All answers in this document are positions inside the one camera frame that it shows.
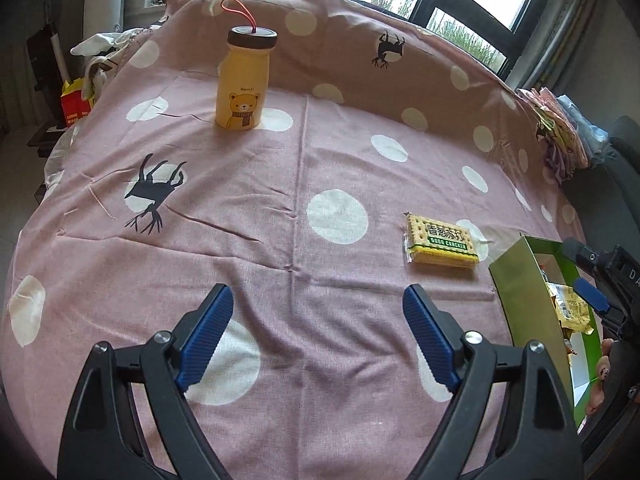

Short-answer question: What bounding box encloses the gold foil snack pack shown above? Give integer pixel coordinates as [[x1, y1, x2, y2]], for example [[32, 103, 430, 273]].
[[546, 282, 593, 335]]

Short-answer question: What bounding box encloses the soda cracker pack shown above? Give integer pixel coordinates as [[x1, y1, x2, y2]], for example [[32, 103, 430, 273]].
[[404, 212, 480, 269]]

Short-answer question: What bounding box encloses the person's hand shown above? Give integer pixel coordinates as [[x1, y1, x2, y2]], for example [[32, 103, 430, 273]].
[[585, 338, 614, 416]]

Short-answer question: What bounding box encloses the green cardboard box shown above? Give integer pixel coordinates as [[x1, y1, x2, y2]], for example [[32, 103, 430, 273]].
[[489, 236, 601, 425]]

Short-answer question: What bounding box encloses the dark grey sofa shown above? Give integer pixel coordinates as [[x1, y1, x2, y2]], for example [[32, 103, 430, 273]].
[[562, 116, 640, 258]]

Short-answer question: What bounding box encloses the folded clothes pile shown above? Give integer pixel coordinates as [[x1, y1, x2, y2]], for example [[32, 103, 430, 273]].
[[516, 88, 608, 184]]

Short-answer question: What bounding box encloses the pink polka dot bedsheet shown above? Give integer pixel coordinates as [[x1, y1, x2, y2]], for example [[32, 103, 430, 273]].
[[1, 0, 582, 479]]

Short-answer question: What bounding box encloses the red yellow paper box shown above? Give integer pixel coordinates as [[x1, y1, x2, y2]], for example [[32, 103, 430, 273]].
[[61, 78, 94, 127]]

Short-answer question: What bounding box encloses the yellow bear bottle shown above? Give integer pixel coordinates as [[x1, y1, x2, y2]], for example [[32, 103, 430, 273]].
[[216, 0, 278, 131]]

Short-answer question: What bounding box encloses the white crumpled cloth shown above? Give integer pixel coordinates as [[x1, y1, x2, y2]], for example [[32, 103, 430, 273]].
[[70, 25, 160, 102]]

